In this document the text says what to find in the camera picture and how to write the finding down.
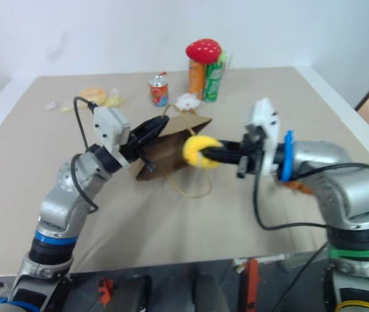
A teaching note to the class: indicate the black box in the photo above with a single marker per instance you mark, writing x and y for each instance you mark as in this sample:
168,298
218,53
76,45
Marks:
134,294

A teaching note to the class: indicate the small pale yellow piece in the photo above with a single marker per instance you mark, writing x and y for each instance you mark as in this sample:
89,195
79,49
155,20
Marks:
65,107

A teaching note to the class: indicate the small white plush piece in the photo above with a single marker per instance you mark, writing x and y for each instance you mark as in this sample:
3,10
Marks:
51,106

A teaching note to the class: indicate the tall green drink can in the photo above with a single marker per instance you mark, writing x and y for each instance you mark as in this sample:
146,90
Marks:
213,83

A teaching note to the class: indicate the white plush toy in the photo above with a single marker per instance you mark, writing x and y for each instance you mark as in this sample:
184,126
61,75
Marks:
187,101

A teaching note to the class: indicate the pale yellow plush toy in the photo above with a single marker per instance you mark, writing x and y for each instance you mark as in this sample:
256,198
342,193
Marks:
115,100

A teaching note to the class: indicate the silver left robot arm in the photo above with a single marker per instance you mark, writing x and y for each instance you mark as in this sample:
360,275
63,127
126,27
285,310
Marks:
61,204

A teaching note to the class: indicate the tall orange drink can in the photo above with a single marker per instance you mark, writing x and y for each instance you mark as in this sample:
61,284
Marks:
196,79

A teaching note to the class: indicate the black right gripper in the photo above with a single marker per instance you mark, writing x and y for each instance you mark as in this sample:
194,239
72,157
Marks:
253,156

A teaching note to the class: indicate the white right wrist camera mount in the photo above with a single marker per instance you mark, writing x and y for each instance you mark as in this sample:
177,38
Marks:
269,126

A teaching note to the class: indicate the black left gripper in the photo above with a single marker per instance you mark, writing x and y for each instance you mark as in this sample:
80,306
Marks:
134,143

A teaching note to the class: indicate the short red drink can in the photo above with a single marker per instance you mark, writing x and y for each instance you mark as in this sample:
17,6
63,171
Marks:
159,92

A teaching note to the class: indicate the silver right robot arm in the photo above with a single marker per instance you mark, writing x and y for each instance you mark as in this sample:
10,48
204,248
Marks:
350,195

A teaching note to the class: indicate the long orange bar clamp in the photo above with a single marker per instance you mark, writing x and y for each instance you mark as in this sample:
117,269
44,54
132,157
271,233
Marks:
252,286

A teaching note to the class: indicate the brown paper bag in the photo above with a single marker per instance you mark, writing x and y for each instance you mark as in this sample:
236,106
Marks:
168,152

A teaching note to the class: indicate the red strawberry plush toy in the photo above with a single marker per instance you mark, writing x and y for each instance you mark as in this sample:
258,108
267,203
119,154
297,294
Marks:
203,50

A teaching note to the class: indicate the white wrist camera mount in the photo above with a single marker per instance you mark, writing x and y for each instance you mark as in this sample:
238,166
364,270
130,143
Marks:
269,126
107,127

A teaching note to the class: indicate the orange brown plush toy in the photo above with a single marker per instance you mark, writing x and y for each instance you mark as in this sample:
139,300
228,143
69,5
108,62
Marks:
299,188

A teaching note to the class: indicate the blue plastic wrist clip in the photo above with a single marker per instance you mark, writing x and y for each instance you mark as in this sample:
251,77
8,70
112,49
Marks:
287,156

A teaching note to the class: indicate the peach round plush toy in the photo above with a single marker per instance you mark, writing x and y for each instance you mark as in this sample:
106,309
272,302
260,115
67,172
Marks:
93,94

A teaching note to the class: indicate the small orange clamp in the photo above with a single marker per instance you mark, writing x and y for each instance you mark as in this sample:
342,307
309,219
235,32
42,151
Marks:
105,291

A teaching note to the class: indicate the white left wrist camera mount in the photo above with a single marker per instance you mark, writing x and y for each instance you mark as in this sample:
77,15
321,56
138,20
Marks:
107,127

